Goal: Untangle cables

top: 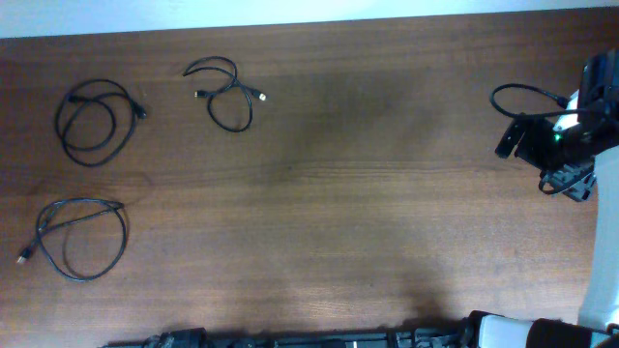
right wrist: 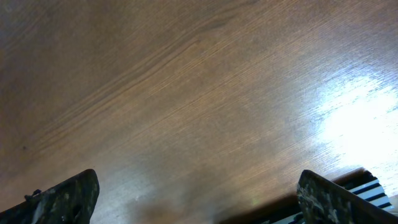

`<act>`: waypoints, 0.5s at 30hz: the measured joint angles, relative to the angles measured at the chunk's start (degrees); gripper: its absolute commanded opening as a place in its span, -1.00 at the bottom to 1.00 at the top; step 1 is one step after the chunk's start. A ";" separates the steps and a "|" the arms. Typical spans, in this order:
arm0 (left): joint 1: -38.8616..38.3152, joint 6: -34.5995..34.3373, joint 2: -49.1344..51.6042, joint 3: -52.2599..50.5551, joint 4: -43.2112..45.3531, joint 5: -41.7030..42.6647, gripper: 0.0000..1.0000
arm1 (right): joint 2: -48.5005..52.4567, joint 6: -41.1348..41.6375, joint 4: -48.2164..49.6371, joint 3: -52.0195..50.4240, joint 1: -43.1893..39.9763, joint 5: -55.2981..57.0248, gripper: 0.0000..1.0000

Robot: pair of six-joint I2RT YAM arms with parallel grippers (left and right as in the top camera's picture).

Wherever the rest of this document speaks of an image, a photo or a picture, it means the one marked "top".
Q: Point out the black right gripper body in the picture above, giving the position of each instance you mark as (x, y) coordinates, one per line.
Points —
(554, 154)

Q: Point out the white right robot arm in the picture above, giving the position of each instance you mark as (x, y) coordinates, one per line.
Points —
(576, 151)

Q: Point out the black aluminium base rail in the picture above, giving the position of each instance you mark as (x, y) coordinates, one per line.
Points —
(314, 338)

